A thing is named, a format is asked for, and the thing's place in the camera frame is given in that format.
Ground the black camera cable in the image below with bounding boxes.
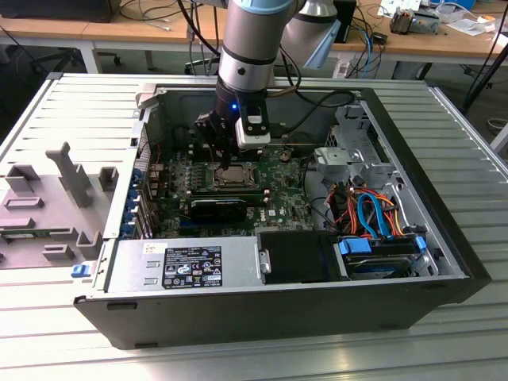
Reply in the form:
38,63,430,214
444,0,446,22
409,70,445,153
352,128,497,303
269,41,357,138

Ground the blue SATA wire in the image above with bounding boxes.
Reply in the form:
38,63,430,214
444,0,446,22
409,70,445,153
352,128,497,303
356,190,398,241

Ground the metal socket cover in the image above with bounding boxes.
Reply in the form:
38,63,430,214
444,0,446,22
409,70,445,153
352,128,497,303
212,161,259,190

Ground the RAM stick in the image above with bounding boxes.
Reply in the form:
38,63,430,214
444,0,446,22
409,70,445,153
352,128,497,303
190,188,266,206
0,228,55,242

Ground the green motherboard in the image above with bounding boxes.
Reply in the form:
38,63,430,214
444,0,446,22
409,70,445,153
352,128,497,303
147,144,321,240

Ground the hard disk in blue carrier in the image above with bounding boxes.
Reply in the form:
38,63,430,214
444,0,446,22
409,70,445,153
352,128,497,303
334,233,429,283

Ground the black flat device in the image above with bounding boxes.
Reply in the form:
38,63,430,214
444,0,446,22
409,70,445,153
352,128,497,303
0,0,117,24

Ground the copper CPU cooler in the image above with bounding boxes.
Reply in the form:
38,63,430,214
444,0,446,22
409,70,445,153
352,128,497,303
388,8,417,36

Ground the black graphics card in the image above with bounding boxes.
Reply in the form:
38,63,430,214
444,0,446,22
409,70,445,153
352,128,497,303
188,197,248,226

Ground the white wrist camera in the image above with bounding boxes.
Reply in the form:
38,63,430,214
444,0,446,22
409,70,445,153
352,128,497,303
234,103,272,151

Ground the wooden desk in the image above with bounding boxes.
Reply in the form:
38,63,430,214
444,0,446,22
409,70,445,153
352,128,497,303
0,0,508,76

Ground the black tripod leg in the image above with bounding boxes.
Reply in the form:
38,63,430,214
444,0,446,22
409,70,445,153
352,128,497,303
461,37,508,117

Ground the black open PC case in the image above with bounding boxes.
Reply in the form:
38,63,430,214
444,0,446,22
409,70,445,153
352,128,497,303
73,74,494,351

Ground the black drive bay box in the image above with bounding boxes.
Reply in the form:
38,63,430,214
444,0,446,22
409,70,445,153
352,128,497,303
256,231,343,285

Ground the pale blue teach pendant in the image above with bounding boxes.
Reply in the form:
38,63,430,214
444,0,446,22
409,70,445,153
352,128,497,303
303,18,343,71

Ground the CPU socket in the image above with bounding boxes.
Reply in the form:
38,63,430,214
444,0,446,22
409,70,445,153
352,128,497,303
210,159,262,192

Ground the silver power supply unit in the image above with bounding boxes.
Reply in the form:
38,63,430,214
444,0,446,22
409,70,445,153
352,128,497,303
103,237,266,294

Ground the silver drive cage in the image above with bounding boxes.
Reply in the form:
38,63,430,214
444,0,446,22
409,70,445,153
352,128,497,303
312,102,402,190

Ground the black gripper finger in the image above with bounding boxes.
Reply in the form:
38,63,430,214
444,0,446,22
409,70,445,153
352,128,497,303
239,146,265,162
193,111,234,170

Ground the orange wire bundle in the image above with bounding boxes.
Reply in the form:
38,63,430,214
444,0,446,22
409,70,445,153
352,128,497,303
332,188,406,240

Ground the grey parts rack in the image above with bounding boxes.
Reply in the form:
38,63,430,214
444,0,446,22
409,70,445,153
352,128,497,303
0,141,121,271

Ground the clear plastic bag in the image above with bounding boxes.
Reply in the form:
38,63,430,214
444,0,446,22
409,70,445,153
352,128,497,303
444,10,498,37

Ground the black upright box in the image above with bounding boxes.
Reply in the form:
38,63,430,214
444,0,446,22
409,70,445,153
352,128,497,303
333,0,358,44

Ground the CPU with silver top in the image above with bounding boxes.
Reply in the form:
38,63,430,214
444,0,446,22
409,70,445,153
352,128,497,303
220,164,248,183

